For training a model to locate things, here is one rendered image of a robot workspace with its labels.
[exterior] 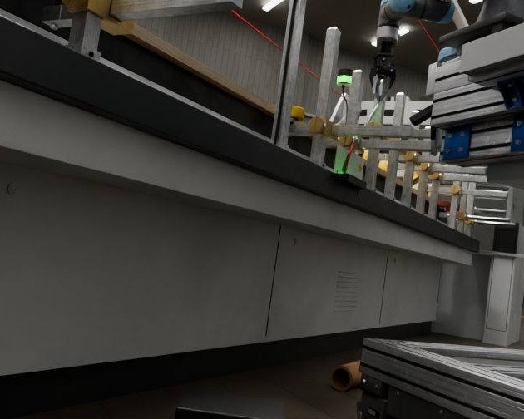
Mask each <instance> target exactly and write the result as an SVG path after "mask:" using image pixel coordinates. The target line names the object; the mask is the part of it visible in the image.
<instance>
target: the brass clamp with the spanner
mask: <svg viewBox="0 0 524 419"><path fill-rule="evenodd" d="M339 143H340V145H341V146H342V147H351V146H352V144H353V136H340V137H339ZM353 148H354V149H355V154H364V151H365V149H360V148H359V143H358V144H355V143H354V145H353Z"/></svg>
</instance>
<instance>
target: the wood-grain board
mask: <svg viewBox="0 0 524 419"><path fill-rule="evenodd" d="M123 36H125V37H127V38H129V39H131V40H132V41H133V42H136V43H138V44H140V45H142V46H143V47H145V48H147V49H149V50H150V51H152V52H154V53H156V54H158V55H159V56H161V57H164V58H165V59H166V60H168V61H170V62H173V63H174V64H176V65H177V66H179V67H182V68H183V69H185V70H187V71H189V72H190V73H192V74H194V75H196V76H198V77H199V78H201V79H203V80H205V81H207V82H209V83H210V84H212V85H214V86H216V87H218V88H220V89H221V90H223V91H225V92H227V93H229V94H231V95H232V96H234V97H236V98H238V99H240V100H241V101H243V102H245V103H247V104H248V105H250V106H252V107H254V108H256V109H257V110H259V111H262V112H264V113H265V114H266V115H268V116H271V117H272V118H274V112H275V106H274V105H272V104H270V103H269V102H267V101H266V100H264V99H262V98H261V97H259V96H257V95H255V94H254V93H252V92H251V91H248V90H247V89H245V88H243V87H242V86H240V85H239V84H237V83H235V82H233V81H232V80H230V79H229V78H227V77H225V76H223V75H221V74H220V73H219V72H217V71H215V70H213V69H211V68H210V67H208V66H207V65H205V64H203V63H202V62H199V61H197V60H196V59H195V58H193V57H191V56H189V55H188V54H186V53H184V52H183V51H181V50H179V49H178V48H176V47H174V46H172V45H171V44H170V43H168V42H166V41H164V40H162V39H160V38H159V37H157V36H156V35H154V34H152V33H151V32H148V31H147V30H146V29H144V28H142V27H140V26H138V25H137V24H134V29H133V33H132V34H126V35H123ZM295 124H297V125H306V124H304V123H303V122H302V121H296V122H295V123H293V125H295ZM355 155H357V154H355ZM358 156H359V155H358ZM359 157H361V156H359ZM361 158H362V157H361ZM362 159H363V158H362ZM366 164H367V160H365V159H364V166H363V167H364V169H366ZM386 174H387V172H386V171H385V170H382V169H380V168H379V167H378V170H377V175H378V176H379V177H381V178H383V179H385V180H386ZM396 186H397V187H399V188H401V189H402V188H403V181H401V180H399V179H398V178H397V179H396ZM417 194H418V191H417V190H416V189H414V188H412V195H414V196H416V197H417ZM429 201H430V197H428V196H426V199H425V202H427V203H428V204H429Z"/></svg>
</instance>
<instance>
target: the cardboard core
mask: <svg viewBox="0 0 524 419"><path fill-rule="evenodd" d="M359 365H360V360H359V361H356V362H350V363H346V364H343V365H340V366H337V367H334V368H333V369H332V371H331V373H330V375H329V379H330V382H331V384H332V386H333V387H334V388H336V389H337V390H340V391H344V390H347V389H349V388H352V387H356V386H358V385H360V382H361V376H362V373H361V372H359Z"/></svg>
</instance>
